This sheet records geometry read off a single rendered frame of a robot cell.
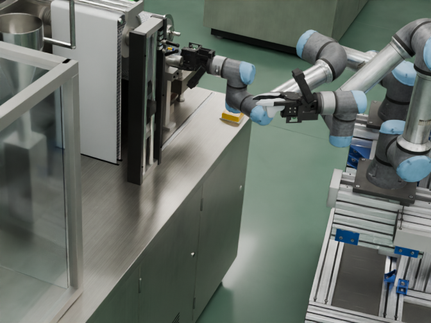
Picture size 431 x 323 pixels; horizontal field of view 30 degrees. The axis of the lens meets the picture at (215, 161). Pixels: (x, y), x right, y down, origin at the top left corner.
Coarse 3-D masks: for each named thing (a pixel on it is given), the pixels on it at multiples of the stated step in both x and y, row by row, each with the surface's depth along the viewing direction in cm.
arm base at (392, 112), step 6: (384, 102) 333; (390, 102) 330; (396, 102) 328; (402, 102) 327; (408, 102) 328; (378, 108) 338; (384, 108) 333; (390, 108) 330; (396, 108) 329; (402, 108) 329; (408, 108) 330; (378, 114) 336; (384, 114) 334; (390, 114) 330; (396, 114) 329; (402, 114) 329; (384, 120) 333
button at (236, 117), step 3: (225, 111) 309; (222, 114) 308; (225, 114) 307; (228, 114) 307; (231, 114) 307; (234, 114) 307; (237, 114) 307; (240, 114) 308; (243, 114) 311; (222, 117) 308; (225, 117) 308; (228, 117) 307; (231, 117) 307; (234, 117) 306; (237, 117) 306; (240, 117) 308; (234, 120) 307; (237, 120) 306
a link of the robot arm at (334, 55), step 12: (324, 48) 299; (336, 48) 297; (324, 60) 294; (336, 60) 294; (312, 72) 291; (324, 72) 292; (336, 72) 294; (288, 84) 288; (312, 84) 291; (252, 96) 286; (240, 108) 287; (252, 108) 282; (264, 120) 282
